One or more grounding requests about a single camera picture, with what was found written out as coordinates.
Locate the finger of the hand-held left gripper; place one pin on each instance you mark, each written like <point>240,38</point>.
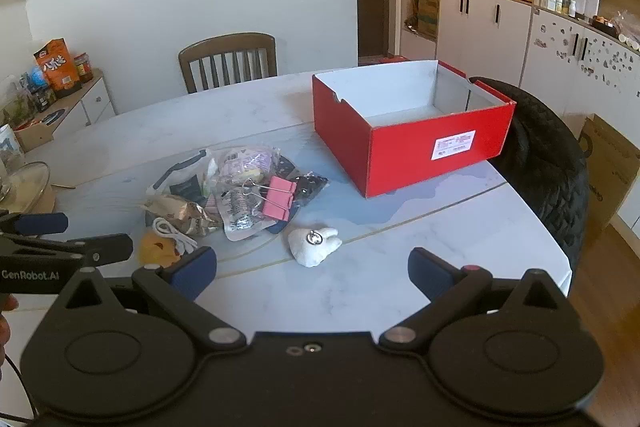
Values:
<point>112,248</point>
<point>45,223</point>

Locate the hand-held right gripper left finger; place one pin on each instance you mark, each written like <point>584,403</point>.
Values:
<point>197,273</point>

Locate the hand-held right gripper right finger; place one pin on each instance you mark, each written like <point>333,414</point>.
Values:
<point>429,274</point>

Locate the yellow toy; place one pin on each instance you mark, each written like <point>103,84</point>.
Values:
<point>152,249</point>

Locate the gold brown snack packet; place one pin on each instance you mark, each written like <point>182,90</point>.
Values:
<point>180,212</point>

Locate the silver foil packet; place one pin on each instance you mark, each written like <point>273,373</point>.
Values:
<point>240,214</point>

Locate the white and blue snack bag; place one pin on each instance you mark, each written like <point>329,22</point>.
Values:
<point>182,179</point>

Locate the pink binder clip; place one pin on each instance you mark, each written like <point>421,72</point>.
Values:
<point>277,202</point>

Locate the red cardboard box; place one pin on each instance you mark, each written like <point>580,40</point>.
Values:
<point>415,157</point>

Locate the white marble desktop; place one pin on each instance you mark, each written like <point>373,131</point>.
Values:
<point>450,232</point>

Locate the person's left hand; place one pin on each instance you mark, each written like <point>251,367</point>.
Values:
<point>4,327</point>

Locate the glass bowl lid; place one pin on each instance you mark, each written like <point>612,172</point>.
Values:
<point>27,184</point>

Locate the printed mug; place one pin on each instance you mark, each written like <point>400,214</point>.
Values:
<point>10,149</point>

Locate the small wooden box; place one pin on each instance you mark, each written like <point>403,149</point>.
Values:
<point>35,137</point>

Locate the white sideboard with wooden top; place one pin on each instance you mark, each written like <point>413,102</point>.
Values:
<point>92,104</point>

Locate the orange snack bag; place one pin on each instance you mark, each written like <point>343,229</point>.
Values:
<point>57,69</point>

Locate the black quilted jacket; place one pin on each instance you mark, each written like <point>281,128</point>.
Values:
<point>545,167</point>

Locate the red sauce jar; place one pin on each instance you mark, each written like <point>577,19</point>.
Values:
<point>83,68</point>

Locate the flat brown cardboard box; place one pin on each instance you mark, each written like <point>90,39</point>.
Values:
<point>612,167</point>

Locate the brown wooden chair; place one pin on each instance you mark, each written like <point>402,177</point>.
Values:
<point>227,44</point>

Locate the white lower cabinet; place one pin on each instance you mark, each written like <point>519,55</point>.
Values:
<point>480,32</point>

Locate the green printed cardboard box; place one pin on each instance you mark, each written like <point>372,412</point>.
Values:
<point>427,12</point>

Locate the white cabinet with stickers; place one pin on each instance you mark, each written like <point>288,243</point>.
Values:
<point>595,62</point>

